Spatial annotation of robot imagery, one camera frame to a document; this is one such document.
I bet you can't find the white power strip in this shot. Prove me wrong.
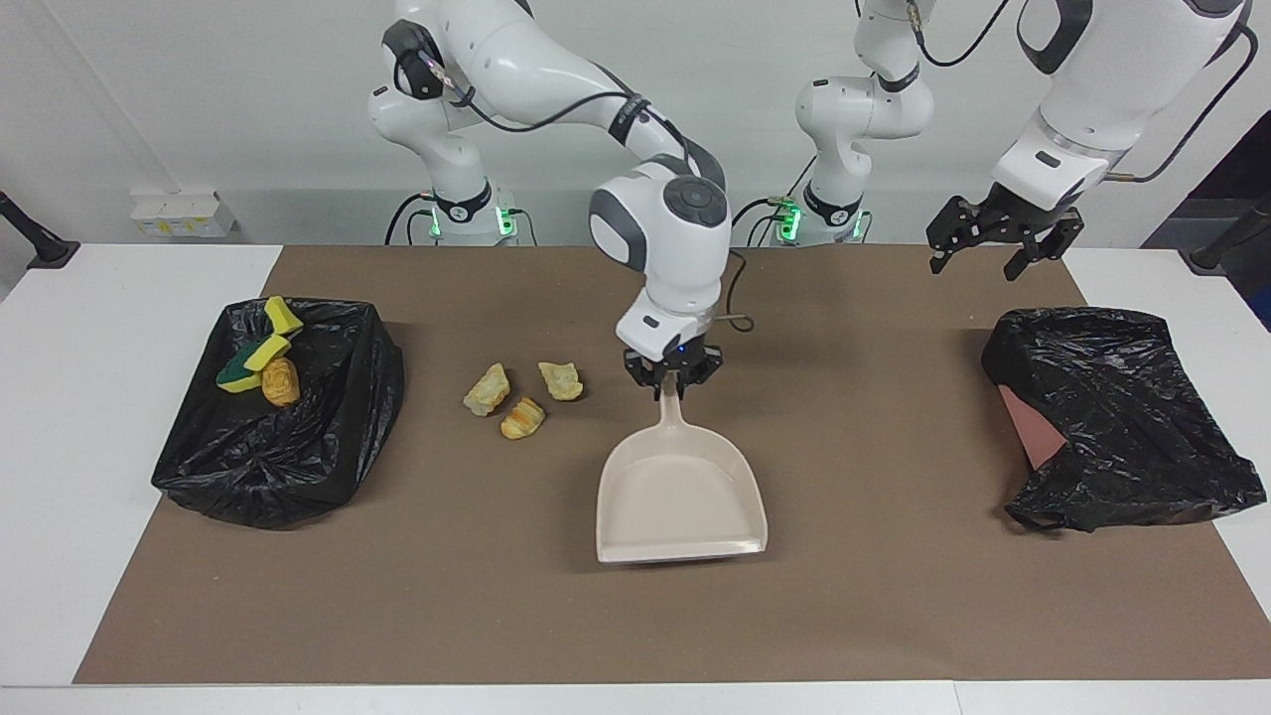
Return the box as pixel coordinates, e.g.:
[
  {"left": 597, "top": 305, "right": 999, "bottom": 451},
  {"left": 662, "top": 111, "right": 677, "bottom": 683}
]
[{"left": 129, "top": 189, "right": 237, "bottom": 239}]

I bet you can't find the pink box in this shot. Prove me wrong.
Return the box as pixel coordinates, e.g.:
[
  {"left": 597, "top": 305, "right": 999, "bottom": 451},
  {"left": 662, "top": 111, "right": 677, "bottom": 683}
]
[{"left": 998, "top": 384, "right": 1068, "bottom": 473}]

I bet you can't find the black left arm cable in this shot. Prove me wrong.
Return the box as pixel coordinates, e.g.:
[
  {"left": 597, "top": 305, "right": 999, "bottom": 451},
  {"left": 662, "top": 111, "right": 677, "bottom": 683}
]
[{"left": 906, "top": 0, "right": 1257, "bottom": 186}]

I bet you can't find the black bag with pink box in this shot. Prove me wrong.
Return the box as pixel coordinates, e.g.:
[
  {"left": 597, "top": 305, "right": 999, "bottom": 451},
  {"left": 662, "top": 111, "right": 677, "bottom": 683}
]
[{"left": 981, "top": 307, "right": 1268, "bottom": 534}]

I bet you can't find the brown cork lump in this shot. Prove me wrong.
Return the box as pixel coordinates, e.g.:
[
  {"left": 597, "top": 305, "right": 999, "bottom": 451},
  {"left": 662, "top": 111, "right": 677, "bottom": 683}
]
[{"left": 261, "top": 357, "right": 302, "bottom": 408}]

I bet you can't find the black bag lined bin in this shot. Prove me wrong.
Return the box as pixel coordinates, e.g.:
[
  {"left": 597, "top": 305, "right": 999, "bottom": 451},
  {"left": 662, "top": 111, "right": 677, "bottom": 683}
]
[{"left": 151, "top": 296, "right": 406, "bottom": 529}]

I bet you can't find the brown table mat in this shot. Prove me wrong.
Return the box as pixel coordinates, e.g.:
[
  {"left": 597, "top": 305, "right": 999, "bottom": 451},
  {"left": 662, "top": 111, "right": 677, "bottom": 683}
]
[{"left": 74, "top": 245, "right": 1271, "bottom": 684}]

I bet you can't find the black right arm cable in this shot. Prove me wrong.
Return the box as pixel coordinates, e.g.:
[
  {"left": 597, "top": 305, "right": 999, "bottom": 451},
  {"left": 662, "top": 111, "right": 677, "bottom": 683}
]
[{"left": 422, "top": 55, "right": 756, "bottom": 334}]

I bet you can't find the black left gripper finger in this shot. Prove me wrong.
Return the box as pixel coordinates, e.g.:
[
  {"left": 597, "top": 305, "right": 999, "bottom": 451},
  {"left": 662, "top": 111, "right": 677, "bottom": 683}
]
[
  {"left": 926, "top": 196, "right": 979, "bottom": 274},
  {"left": 1003, "top": 220, "right": 1083, "bottom": 282}
]

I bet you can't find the black base power cable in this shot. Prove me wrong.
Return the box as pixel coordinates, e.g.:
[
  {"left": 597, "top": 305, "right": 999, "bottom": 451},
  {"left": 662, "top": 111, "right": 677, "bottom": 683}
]
[
  {"left": 733, "top": 194, "right": 797, "bottom": 246},
  {"left": 385, "top": 194, "right": 438, "bottom": 246}
]

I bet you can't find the beige plastic dustpan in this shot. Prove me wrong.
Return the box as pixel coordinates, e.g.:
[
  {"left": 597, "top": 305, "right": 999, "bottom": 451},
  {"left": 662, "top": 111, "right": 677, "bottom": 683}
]
[{"left": 596, "top": 375, "right": 770, "bottom": 565}]

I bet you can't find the orange striped foam chunk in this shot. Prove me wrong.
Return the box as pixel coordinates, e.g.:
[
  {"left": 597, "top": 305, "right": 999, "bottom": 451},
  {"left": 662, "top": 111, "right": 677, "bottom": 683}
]
[{"left": 499, "top": 396, "right": 547, "bottom": 441}]

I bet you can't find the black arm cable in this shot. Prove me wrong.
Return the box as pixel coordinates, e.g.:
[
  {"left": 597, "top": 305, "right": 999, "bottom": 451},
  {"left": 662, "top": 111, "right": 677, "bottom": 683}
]
[
  {"left": 422, "top": 55, "right": 756, "bottom": 334},
  {"left": 906, "top": 0, "right": 1257, "bottom": 186}
]

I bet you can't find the pale beige foam chunk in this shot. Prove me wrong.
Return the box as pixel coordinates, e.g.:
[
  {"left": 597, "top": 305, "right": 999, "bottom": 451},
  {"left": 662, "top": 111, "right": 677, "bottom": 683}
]
[
  {"left": 463, "top": 362, "right": 511, "bottom": 418},
  {"left": 537, "top": 361, "right": 585, "bottom": 403}
]

